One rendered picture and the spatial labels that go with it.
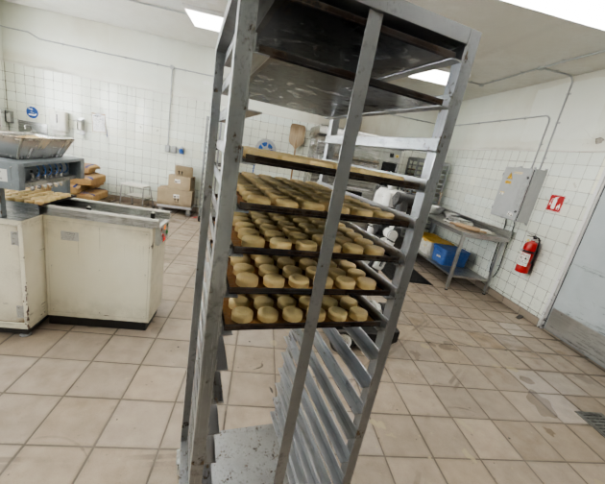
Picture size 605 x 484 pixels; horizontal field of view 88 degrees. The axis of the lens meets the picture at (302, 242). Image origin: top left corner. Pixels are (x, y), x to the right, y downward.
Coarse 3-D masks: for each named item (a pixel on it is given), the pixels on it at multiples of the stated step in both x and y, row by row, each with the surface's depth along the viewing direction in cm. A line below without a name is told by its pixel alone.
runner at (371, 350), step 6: (348, 330) 95; (354, 330) 95; (360, 330) 92; (354, 336) 92; (360, 336) 92; (366, 336) 89; (354, 342) 90; (360, 342) 90; (366, 342) 89; (372, 342) 86; (360, 348) 87; (366, 348) 87; (372, 348) 86; (366, 354) 84; (372, 354) 85; (378, 354) 83
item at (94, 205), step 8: (64, 200) 234; (72, 200) 235; (80, 200) 235; (88, 200) 237; (96, 208) 239; (104, 208) 239; (112, 208) 240; (120, 208) 241; (128, 208) 242; (136, 208) 242; (144, 208) 243; (152, 208) 246; (160, 216) 246; (168, 216) 247
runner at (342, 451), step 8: (288, 336) 150; (288, 344) 144; (296, 344) 141; (296, 352) 139; (296, 360) 134; (312, 376) 122; (312, 384) 121; (312, 392) 118; (320, 392) 115; (312, 400) 114; (320, 400) 114; (320, 408) 111; (320, 416) 107; (328, 416) 106; (328, 424) 105; (328, 432) 102; (336, 432) 101; (336, 440) 99; (336, 448) 96; (344, 448) 96; (344, 456) 94
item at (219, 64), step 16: (224, 64) 104; (208, 128) 110; (208, 144) 110; (208, 160) 112; (208, 176) 113; (208, 192) 115; (208, 208) 117; (192, 320) 129; (192, 336) 131; (192, 352) 134; (192, 368) 136; (192, 384) 139
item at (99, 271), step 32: (64, 224) 210; (96, 224) 213; (64, 256) 217; (96, 256) 220; (128, 256) 222; (160, 256) 248; (64, 288) 223; (96, 288) 226; (128, 288) 229; (160, 288) 262; (64, 320) 233; (96, 320) 236; (128, 320) 237
